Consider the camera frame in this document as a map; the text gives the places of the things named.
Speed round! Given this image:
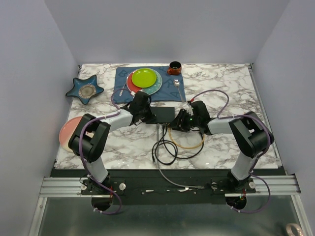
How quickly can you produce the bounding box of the pink and cream plate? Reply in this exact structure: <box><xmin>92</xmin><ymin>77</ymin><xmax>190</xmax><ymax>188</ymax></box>
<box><xmin>59</xmin><ymin>116</ymin><xmax>82</xmax><ymax>152</ymax></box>

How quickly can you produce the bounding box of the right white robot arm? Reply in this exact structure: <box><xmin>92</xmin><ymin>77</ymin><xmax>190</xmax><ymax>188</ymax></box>
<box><xmin>169</xmin><ymin>101</ymin><xmax>274</xmax><ymax>193</ymax></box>

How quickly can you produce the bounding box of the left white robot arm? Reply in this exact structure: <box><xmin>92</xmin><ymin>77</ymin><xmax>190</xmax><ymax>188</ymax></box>
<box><xmin>68</xmin><ymin>91</ymin><xmax>155</xmax><ymax>194</ymax></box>

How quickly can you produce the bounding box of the lime green plate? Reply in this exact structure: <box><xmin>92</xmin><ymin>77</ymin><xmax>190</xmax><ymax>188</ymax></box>
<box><xmin>131</xmin><ymin>68</ymin><xmax>157</xmax><ymax>88</ymax></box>

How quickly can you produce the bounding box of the silver spoon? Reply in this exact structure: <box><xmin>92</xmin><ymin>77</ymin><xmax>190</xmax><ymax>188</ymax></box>
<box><xmin>173</xmin><ymin>79</ymin><xmax>186</xmax><ymax>103</ymax></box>

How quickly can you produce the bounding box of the black network switch box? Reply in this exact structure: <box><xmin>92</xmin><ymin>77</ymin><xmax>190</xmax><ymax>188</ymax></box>
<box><xmin>147</xmin><ymin>107</ymin><xmax>175</xmax><ymax>124</ymax></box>

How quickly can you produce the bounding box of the brown ceramic mug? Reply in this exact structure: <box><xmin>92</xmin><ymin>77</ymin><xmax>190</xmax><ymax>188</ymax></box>
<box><xmin>167</xmin><ymin>61</ymin><xmax>182</xmax><ymax>75</ymax></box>

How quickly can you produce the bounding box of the red and teal plate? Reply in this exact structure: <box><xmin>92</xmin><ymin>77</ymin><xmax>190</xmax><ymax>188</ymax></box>
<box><xmin>126</xmin><ymin>70</ymin><xmax>163</xmax><ymax>95</ymax></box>

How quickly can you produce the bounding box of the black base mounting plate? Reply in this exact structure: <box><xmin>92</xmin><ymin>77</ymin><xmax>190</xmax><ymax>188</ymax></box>
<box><xmin>81</xmin><ymin>170</ymin><xmax>256</xmax><ymax>205</ymax></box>

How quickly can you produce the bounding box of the pink ring object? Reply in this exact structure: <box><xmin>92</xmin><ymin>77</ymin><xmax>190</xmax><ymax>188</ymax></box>
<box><xmin>285</xmin><ymin>223</ymin><xmax>304</xmax><ymax>236</ymax></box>

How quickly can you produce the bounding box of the silver fork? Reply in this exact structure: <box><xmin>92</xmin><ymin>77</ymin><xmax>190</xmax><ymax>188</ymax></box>
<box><xmin>119</xmin><ymin>74</ymin><xmax>130</xmax><ymax>96</ymax></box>

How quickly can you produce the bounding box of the blue star shaped dish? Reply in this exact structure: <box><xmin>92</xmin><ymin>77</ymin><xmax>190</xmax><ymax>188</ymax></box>
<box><xmin>65</xmin><ymin>75</ymin><xmax>104</xmax><ymax>105</ymax></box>

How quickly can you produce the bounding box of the aluminium rail frame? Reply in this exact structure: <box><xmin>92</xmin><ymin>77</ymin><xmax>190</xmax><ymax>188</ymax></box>
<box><xmin>29</xmin><ymin>175</ymin><xmax>313</xmax><ymax>236</ymax></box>

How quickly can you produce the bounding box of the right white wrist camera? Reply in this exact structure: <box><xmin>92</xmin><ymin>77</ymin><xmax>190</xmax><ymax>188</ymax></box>
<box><xmin>186</xmin><ymin>101</ymin><xmax>193</xmax><ymax>116</ymax></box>

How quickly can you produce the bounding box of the grey ethernet cable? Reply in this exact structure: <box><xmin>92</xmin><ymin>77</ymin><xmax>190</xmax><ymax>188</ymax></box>
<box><xmin>152</xmin><ymin>124</ymin><xmax>205</xmax><ymax>189</ymax></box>

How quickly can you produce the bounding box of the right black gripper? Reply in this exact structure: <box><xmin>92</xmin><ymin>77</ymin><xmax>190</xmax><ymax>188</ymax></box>
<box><xmin>167</xmin><ymin>108</ymin><xmax>200</xmax><ymax>133</ymax></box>

